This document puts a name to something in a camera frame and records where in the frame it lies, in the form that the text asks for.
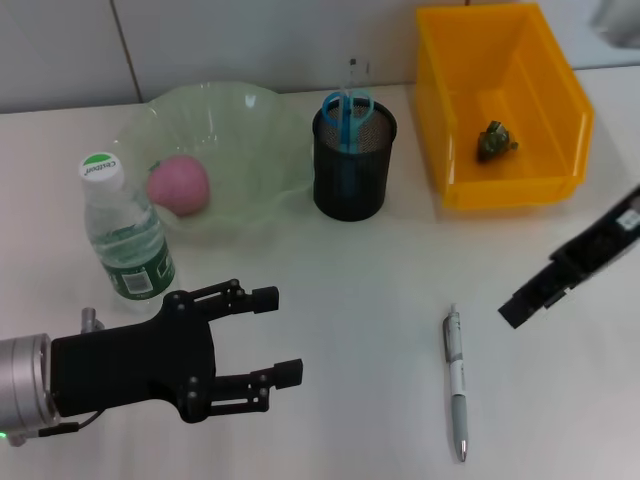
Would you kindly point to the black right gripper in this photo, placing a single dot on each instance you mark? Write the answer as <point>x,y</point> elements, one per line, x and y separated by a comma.
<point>600,240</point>

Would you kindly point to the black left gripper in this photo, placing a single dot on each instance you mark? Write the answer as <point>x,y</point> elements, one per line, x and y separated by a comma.
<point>135,365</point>

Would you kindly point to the grey ballpoint pen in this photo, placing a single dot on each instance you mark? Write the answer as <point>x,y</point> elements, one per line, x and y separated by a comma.
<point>457,380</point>

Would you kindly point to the green plastic wrapper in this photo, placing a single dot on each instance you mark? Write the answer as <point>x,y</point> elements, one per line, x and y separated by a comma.
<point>495,142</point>

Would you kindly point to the clear green-label water bottle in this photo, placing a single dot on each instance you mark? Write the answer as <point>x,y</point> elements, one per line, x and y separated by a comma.
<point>130,240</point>

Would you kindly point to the pink peach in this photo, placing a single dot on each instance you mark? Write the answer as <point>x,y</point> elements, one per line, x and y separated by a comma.
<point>180,185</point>

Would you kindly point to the blue scissors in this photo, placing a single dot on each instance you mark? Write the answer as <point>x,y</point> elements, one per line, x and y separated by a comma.
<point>332,107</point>

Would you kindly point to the transparent plastic ruler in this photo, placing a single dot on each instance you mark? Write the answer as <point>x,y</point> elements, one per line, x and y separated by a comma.
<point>352,75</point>

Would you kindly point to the black mesh pen cup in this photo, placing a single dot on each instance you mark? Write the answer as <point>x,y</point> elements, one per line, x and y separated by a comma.
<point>352,190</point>

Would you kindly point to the pale green glass fruit plate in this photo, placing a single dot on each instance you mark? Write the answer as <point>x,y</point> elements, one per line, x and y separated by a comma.
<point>240,150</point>

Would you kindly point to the yellow plastic bin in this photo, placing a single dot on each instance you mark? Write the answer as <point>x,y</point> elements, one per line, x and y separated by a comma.
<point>505,75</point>

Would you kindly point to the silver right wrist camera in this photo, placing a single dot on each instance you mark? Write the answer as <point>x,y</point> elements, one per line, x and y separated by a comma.
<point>617,20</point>

